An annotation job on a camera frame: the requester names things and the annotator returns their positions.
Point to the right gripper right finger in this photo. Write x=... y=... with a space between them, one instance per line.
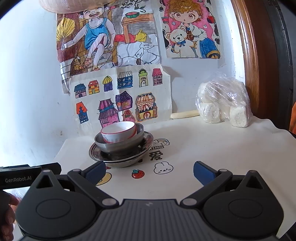
x=213 y=182

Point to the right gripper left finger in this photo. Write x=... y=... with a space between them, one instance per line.
x=85 y=182

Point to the shallow steel plate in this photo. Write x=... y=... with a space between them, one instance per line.
x=126 y=163
x=135 y=153

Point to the deep steel mixing bowl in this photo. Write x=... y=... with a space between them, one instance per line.
x=123 y=146

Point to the white red-rimmed bowl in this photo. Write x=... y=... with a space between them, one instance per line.
x=118 y=132

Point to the person left hand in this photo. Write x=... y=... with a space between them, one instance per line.
x=8 y=206

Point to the cream rolled stick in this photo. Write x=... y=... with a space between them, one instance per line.
x=184 y=114

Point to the clear bag of white buns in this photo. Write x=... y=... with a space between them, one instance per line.
x=224 y=98

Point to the orange dress lady painting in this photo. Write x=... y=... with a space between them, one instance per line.
x=293 y=120

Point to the colourful houses drawing paper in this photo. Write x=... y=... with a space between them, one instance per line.
x=141 y=94

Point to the girl with teddy drawing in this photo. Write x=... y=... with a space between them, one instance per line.
x=189 y=29

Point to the boy with fan drawing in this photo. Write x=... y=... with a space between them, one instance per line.
x=116 y=34

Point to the white lace hanging fabric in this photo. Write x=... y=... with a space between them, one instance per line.
x=72 y=6

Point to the brown wooden frame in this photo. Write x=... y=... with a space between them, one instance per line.
x=260 y=57

